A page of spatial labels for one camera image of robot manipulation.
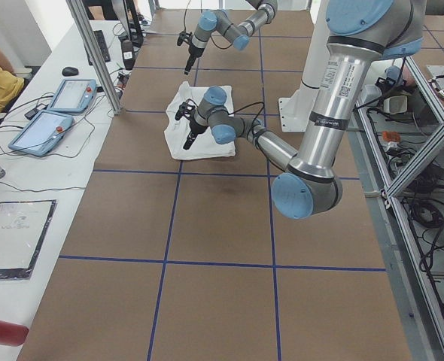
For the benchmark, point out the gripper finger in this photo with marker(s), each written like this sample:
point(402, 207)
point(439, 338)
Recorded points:
point(190, 63)
point(189, 141)

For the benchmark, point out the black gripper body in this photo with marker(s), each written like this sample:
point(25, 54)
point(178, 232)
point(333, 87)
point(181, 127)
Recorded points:
point(193, 53)
point(193, 130)

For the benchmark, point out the white long-sleeve printed shirt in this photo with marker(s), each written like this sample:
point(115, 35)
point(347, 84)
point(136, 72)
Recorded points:
point(204, 147)

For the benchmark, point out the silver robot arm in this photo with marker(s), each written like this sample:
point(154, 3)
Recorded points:
point(360, 33)
point(218, 21)

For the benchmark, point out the black box with label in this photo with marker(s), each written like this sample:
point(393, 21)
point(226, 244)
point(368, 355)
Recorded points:
point(128, 54)

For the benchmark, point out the black keyboard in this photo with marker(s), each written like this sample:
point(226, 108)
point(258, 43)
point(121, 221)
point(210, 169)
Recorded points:
point(100, 39)

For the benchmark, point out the person in black shirt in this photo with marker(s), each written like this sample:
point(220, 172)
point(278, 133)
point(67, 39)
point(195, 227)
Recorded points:
point(100, 10)

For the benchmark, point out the upper blue teach pendant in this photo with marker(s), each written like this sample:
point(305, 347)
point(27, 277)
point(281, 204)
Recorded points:
point(73, 96)

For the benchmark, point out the blue teach pendant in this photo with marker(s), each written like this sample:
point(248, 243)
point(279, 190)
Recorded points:
point(73, 96)
point(42, 133)

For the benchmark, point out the black computer mouse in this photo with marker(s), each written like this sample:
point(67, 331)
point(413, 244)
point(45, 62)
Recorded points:
point(69, 71)

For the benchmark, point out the lower blue teach pendant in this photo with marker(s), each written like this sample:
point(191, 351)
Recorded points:
point(42, 133)

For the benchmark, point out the packaged shirt in plastic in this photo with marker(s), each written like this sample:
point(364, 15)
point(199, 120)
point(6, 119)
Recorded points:
point(23, 227)

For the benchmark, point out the red cylinder bottle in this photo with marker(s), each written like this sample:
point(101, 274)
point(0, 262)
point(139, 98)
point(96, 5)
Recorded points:
point(12, 334)

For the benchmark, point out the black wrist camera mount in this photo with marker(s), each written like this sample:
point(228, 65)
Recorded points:
point(184, 38)

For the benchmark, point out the white central pedestal column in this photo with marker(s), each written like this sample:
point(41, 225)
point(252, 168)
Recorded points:
point(294, 111)

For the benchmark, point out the aluminium frame post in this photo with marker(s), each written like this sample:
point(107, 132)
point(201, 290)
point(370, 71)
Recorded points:
point(82, 22)

